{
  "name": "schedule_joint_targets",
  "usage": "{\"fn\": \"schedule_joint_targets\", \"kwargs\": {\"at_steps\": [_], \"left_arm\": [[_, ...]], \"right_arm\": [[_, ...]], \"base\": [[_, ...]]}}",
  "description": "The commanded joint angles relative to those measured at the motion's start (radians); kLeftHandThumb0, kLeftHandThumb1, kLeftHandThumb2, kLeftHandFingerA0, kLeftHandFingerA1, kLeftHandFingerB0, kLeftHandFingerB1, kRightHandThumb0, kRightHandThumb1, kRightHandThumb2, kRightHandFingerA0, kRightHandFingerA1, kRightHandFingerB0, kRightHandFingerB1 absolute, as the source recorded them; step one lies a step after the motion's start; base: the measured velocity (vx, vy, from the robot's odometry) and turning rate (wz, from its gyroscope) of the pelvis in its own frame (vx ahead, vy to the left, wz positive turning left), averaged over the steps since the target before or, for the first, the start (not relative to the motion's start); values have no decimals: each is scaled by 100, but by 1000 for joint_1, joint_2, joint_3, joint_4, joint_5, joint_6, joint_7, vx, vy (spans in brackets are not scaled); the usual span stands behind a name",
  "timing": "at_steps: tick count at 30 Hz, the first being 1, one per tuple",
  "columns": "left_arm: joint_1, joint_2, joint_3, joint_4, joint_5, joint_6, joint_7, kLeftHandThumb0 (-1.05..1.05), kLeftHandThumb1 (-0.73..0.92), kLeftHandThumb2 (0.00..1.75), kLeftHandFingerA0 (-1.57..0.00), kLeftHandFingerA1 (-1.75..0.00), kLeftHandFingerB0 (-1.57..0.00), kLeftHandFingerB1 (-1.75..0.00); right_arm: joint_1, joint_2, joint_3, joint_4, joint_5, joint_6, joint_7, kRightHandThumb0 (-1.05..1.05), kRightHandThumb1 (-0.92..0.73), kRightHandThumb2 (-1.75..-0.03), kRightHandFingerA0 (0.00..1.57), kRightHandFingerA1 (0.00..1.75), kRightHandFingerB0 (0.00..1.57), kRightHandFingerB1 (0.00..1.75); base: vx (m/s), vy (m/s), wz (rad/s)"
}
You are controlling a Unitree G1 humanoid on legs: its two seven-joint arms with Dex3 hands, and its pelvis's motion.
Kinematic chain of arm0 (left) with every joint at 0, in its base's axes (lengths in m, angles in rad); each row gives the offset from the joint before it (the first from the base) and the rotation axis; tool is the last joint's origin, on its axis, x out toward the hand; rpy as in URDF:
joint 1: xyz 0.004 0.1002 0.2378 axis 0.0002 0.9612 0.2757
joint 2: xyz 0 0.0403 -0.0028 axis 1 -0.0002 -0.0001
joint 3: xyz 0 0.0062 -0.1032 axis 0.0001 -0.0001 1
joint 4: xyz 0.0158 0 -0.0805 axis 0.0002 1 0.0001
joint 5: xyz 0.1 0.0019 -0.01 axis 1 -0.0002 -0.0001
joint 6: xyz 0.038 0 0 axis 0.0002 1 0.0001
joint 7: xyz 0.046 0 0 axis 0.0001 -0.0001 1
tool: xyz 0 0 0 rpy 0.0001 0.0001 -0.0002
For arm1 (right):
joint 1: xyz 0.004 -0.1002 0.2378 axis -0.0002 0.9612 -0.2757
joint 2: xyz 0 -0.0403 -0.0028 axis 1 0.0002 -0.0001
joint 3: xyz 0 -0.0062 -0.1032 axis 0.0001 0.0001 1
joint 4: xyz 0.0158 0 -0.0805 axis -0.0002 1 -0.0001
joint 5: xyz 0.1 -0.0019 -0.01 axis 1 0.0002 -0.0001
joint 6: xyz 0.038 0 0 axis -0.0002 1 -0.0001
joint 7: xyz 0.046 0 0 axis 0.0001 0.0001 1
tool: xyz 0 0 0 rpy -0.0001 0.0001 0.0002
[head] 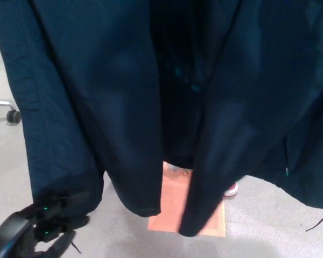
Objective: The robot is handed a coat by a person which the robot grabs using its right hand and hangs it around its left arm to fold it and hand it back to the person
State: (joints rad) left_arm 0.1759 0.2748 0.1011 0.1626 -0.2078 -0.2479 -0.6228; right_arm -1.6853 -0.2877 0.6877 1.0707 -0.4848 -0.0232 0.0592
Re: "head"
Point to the black chair caster wheel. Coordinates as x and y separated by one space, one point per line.
13 116

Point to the person's red white left sneaker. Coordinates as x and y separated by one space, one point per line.
231 190

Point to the orange tape floor square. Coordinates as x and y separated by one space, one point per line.
172 209

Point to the dark teal coat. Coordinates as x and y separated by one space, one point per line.
110 94

